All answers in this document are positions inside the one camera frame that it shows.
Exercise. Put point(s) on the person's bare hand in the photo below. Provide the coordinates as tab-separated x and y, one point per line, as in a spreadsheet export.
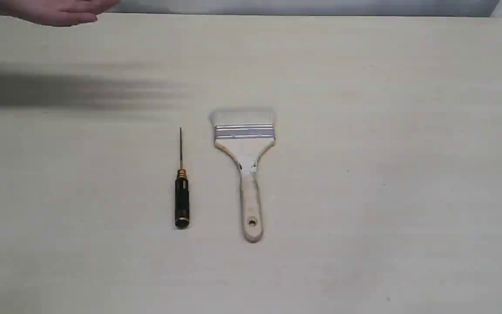
56	13

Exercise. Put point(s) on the wide wooden paint brush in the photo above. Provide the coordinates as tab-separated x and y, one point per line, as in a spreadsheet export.
245	135

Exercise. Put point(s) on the black gold precision screwdriver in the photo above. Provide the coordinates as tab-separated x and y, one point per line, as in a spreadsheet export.
182	193

